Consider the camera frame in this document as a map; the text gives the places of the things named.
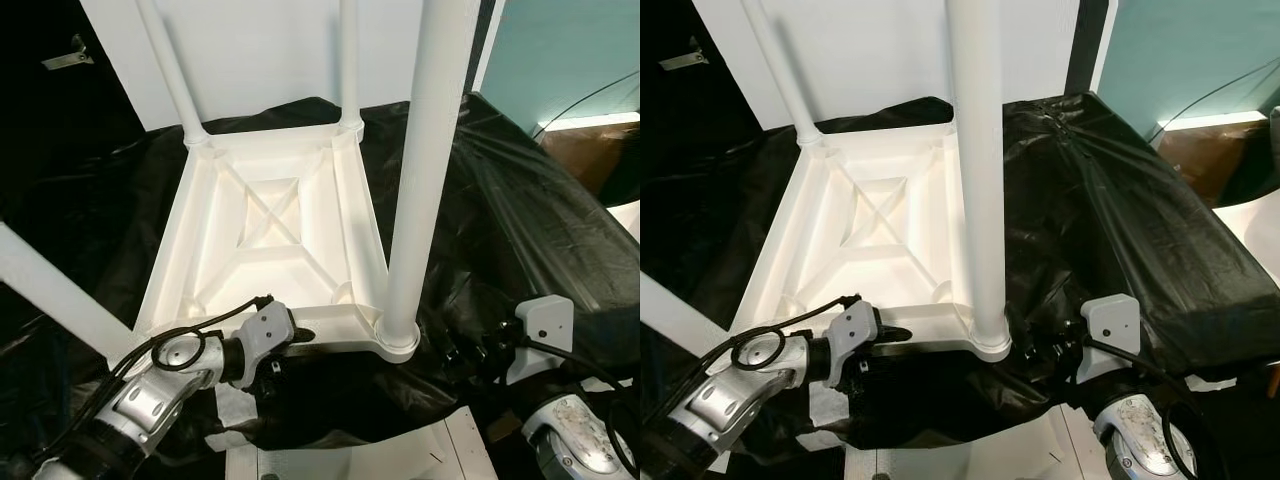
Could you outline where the teal glass panel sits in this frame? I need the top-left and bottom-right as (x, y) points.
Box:
(1095, 0), (1280, 131)
(480, 0), (640, 126)

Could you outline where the white chair seat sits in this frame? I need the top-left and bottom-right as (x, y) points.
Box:
(1215, 200), (1280, 251)

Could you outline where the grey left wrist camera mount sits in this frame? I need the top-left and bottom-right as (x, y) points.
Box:
(830, 300), (881, 366)
(240, 300), (293, 366)

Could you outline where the black plastic cover sheet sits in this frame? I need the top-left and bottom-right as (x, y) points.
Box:
(640, 95), (1280, 451)
(0, 95), (640, 451)

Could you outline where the silver door handle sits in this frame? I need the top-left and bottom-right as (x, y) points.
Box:
(660, 35), (709, 71)
(42, 35), (96, 71)

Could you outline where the dark vertical pillar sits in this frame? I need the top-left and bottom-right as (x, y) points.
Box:
(1065, 0), (1111, 96)
(465, 0), (506, 96)

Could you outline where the brown wooden furniture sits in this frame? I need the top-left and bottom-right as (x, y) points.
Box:
(1160, 118), (1280, 206)
(540, 120), (640, 206)

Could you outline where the thin black curved cable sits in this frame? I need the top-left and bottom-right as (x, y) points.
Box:
(1150, 55), (1280, 141)
(530, 70), (640, 136)

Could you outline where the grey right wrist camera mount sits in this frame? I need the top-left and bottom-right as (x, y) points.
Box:
(1080, 293), (1141, 386)
(505, 295), (576, 386)

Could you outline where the white tape piece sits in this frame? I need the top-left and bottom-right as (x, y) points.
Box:
(215, 385), (261, 451)

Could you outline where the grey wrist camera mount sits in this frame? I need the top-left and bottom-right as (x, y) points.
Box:
(830, 300), (881, 366)
(1080, 293), (1141, 386)
(240, 300), (293, 366)
(505, 295), (576, 386)

